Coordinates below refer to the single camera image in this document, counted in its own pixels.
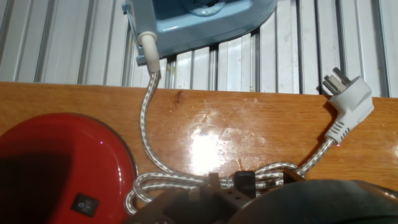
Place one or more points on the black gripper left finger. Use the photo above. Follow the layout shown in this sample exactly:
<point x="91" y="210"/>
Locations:
<point x="192" y="205"/>

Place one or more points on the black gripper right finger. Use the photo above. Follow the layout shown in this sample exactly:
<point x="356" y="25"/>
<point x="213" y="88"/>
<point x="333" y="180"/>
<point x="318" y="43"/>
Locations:
<point x="292" y="176"/>

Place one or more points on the light blue white box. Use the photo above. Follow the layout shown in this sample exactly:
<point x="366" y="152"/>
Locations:
<point x="174" y="31"/>

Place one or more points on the glossy wooden board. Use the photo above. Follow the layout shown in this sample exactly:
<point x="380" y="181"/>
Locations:
<point x="77" y="101"/>

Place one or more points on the red gooseneck desk lamp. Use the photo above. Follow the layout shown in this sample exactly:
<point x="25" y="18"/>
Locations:
<point x="62" y="135"/>

